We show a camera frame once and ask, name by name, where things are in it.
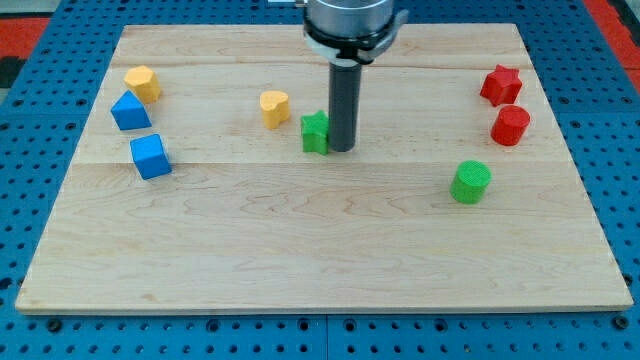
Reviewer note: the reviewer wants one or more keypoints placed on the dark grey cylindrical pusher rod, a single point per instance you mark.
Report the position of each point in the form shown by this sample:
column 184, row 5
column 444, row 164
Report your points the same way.
column 344, row 91

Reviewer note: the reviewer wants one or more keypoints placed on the yellow heart block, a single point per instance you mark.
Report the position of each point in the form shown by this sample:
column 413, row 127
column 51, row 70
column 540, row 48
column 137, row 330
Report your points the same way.
column 274, row 105

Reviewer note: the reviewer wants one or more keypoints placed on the yellow hexagon block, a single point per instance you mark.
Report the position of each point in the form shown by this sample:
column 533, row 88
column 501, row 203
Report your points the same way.
column 143, row 83

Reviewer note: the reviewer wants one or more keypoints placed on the red star block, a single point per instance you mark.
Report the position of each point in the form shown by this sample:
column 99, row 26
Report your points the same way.
column 501, row 86

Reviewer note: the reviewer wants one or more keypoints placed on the green star block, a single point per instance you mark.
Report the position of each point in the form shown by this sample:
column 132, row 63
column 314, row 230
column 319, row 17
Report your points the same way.
column 314, row 132

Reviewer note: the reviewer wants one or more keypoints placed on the blue cube block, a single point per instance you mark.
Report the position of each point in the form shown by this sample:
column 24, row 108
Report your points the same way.
column 150, row 157

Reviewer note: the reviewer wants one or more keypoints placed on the blue triangle block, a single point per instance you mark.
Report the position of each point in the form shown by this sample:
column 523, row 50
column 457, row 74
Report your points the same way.
column 129, row 113

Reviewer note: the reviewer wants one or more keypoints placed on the green cylinder block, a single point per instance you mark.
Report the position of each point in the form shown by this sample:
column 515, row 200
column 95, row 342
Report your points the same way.
column 470, row 181

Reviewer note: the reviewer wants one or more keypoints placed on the light wooden board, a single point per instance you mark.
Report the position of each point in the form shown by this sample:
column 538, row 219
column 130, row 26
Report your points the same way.
column 248, row 223

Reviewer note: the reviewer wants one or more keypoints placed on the red cylinder block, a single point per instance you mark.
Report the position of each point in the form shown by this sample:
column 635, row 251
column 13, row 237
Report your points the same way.
column 510, row 125

